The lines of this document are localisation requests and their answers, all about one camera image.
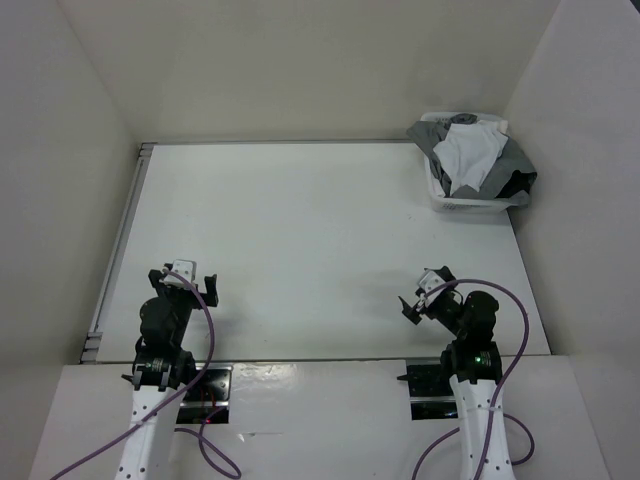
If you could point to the grey skirt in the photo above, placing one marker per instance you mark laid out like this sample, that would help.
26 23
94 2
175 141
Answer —
427 134

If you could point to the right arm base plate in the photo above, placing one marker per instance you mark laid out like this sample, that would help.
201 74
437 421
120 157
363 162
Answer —
430 395

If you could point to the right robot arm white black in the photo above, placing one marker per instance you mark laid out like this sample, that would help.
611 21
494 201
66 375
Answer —
471 364

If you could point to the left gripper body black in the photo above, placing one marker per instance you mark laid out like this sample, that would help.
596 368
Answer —
183 299

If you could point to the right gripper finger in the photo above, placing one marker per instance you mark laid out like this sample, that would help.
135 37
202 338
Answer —
412 312
445 275

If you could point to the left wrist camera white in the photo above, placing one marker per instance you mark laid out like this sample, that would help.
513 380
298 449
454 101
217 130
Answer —
180 272

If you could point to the black garment in basket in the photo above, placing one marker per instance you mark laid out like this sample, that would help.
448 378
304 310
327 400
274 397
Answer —
518 188

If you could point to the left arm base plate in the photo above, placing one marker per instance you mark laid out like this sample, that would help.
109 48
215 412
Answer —
208 401

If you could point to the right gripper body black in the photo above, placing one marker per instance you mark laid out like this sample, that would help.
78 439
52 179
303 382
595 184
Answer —
447 310

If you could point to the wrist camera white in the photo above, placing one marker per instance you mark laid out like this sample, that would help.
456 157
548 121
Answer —
429 280
180 272

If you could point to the white skirt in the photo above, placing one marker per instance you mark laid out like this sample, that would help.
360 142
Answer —
469 152

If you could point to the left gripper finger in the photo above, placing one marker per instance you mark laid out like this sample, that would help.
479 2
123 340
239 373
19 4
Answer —
156 278
210 296

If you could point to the white laundry basket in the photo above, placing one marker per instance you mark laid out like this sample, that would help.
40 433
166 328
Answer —
447 204

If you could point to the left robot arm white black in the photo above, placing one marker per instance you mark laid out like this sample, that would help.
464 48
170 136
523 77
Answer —
162 371

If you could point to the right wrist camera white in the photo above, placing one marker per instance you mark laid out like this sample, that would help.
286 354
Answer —
429 280

